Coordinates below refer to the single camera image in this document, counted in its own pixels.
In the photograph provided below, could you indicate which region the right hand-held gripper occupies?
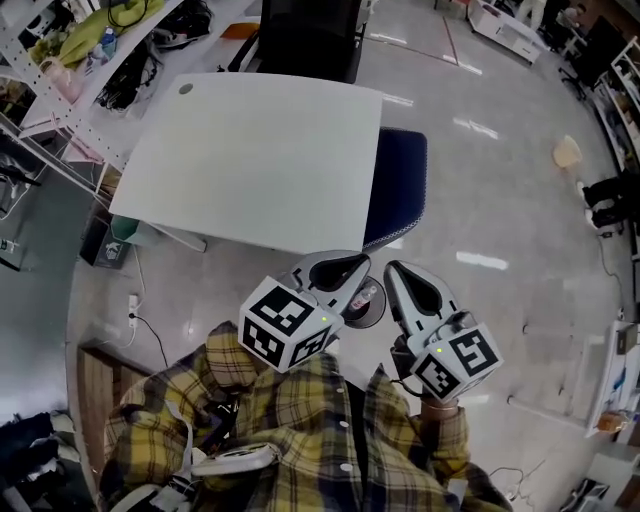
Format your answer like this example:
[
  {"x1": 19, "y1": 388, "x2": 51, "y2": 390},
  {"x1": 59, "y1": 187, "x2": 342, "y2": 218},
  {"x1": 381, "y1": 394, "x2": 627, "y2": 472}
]
[{"x1": 383, "y1": 260, "x2": 504, "y2": 401}]

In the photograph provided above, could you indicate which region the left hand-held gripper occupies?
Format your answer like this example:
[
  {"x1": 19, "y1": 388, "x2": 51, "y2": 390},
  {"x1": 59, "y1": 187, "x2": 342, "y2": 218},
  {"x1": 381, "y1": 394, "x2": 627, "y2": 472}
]
[{"x1": 238, "y1": 249, "x2": 371, "y2": 374}]

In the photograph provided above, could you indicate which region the black mesh waste bin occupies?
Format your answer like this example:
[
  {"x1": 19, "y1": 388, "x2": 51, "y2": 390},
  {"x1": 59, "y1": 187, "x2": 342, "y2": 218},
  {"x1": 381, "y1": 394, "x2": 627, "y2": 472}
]
[{"x1": 342, "y1": 277, "x2": 387, "y2": 330}]

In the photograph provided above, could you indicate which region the person's left forearm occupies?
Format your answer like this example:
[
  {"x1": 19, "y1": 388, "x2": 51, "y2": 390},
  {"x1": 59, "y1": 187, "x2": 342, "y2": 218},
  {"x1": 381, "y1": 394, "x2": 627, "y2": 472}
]
[{"x1": 202, "y1": 321, "x2": 286, "y2": 396}]

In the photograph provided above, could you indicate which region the person's right forearm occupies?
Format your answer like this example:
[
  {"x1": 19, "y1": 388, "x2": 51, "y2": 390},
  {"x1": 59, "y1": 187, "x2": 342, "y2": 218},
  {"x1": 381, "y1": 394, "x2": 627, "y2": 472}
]
[{"x1": 409, "y1": 397, "x2": 474, "y2": 481}]

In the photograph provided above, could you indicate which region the dark blue chair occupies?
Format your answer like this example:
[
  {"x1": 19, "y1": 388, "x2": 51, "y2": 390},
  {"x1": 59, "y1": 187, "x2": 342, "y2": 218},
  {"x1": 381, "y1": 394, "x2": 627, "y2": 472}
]
[{"x1": 360, "y1": 126, "x2": 430, "y2": 254}]

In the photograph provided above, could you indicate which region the yellow plaid shirt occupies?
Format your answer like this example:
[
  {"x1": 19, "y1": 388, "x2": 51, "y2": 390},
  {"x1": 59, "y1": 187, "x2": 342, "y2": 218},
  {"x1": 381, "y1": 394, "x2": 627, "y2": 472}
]
[{"x1": 97, "y1": 321, "x2": 516, "y2": 512}]

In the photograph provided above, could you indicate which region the white side table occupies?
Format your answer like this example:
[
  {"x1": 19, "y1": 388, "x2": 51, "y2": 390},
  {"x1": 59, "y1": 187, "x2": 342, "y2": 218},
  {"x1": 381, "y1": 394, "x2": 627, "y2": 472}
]
[{"x1": 507, "y1": 319, "x2": 640, "y2": 439}]

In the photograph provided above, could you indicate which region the white chest device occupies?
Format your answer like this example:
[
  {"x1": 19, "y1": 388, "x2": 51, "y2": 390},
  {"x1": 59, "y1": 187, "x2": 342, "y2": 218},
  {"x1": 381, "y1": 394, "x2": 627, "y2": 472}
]
[{"x1": 191, "y1": 442, "x2": 282, "y2": 477}]

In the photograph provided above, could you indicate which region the beige plastic stool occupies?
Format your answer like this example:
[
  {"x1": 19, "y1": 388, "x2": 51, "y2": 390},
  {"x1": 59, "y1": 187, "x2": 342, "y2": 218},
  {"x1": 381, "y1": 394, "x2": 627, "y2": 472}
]
[{"x1": 551, "y1": 133, "x2": 584, "y2": 169}]

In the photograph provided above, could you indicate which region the green paper bin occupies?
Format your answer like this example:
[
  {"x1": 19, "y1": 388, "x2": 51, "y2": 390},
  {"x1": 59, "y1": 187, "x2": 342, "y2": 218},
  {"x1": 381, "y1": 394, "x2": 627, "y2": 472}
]
[{"x1": 110, "y1": 214, "x2": 146, "y2": 245}]

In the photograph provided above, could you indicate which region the amber jar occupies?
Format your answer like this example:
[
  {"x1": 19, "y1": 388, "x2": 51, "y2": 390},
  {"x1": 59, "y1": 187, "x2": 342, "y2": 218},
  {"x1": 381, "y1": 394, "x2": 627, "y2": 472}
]
[{"x1": 597, "y1": 409, "x2": 630, "y2": 434}]

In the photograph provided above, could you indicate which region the black mesh office chair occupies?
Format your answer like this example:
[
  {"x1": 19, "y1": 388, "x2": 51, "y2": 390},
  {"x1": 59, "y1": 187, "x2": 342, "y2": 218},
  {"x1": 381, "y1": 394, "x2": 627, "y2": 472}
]
[{"x1": 227, "y1": 0, "x2": 369, "y2": 85}]

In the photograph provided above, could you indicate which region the brown wooden platform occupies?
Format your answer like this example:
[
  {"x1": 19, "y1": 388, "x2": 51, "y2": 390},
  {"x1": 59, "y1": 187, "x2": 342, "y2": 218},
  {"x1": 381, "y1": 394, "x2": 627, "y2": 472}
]
[{"x1": 77, "y1": 347, "x2": 161, "y2": 476}]

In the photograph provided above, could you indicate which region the orange plastic item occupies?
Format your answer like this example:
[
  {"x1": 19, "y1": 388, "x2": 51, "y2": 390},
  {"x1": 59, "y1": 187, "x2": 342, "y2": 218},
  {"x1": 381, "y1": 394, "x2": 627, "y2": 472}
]
[{"x1": 219, "y1": 22, "x2": 261, "y2": 41}]

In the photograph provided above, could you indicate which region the white storage shelf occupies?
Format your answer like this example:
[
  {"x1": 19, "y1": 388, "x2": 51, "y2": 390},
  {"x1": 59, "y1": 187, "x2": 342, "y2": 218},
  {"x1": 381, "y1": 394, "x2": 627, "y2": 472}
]
[{"x1": 592, "y1": 39, "x2": 640, "y2": 174}]

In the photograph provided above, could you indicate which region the white low cabinet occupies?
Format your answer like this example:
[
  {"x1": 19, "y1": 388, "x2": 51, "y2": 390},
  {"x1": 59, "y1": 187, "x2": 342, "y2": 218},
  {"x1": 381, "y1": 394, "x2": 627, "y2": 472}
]
[{"x1": 469, "y1": 0, "x2": 549, "y2": 64}]

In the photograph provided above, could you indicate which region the black swivel chair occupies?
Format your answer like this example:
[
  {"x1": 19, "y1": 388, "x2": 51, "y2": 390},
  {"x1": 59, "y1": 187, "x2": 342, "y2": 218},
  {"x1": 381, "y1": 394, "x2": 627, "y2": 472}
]
[{"x1": 557, "y1": 14, "x2": 631, "y2": 101}]

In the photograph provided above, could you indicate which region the white metal shelf rack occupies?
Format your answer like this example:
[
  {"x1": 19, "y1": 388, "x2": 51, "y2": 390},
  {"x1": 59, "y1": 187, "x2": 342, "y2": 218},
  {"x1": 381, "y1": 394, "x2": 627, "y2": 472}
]
[{"x1": 0, "y1": 0, "x2": 186, "y2": 201}]

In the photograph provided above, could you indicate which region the yellow-green cloth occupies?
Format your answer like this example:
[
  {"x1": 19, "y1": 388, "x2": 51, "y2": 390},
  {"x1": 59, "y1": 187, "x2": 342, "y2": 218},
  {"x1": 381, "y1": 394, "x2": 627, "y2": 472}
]
[{"x1": 29, "y1": 0, "x2": 166, "y2": 71}]

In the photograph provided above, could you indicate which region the black power cable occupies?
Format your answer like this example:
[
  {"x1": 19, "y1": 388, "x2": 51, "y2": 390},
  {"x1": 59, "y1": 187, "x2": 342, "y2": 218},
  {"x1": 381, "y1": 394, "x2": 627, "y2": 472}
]
[{"x1": 134, "y1": 314, "x2": 171, "y2": 372}]

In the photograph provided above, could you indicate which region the black cable bundle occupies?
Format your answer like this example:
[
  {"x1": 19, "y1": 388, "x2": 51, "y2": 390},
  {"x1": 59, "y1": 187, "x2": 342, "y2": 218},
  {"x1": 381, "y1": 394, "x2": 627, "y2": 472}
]
[{"x1": 94, "y1": 39, "x2": 162, "y2": 112}]

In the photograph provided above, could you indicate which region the pink bag with strap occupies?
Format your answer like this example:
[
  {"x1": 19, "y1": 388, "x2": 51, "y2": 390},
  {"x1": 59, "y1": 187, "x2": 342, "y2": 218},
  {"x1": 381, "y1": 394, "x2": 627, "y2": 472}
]
[{"x1": 39, "y1": 57, "x2": 104, "y2": 162}]

